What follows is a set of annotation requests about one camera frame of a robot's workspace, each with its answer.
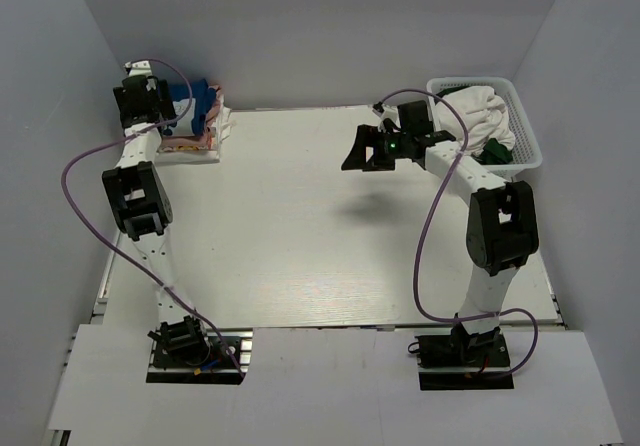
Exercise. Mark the blue t shirt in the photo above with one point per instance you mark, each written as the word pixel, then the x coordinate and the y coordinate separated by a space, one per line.
pixel 193 111

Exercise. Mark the white plastic basket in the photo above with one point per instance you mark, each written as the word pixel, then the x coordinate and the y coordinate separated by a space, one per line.
pixel 526 152

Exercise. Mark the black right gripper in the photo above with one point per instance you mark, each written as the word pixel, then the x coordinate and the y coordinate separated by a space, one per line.
pixel 368 137

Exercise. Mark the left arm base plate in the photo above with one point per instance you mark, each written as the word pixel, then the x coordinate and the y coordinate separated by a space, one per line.
pixel 212 367

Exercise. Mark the white crumpled t shirt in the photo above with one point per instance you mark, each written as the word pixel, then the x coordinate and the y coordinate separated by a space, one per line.
pixel 480 111

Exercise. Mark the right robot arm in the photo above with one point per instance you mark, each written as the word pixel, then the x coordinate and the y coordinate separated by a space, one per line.
pixel 501 231

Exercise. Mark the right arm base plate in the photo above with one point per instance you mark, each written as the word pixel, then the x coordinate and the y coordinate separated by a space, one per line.
pixel 443 366

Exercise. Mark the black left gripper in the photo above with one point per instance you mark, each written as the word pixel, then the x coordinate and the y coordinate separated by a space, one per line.
pixel 165 104

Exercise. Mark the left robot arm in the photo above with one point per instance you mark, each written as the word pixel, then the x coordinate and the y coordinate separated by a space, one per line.
pixel 143 213

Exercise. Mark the pink folded t shirt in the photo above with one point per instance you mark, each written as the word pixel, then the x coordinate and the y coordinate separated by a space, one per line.
pixel 216 105

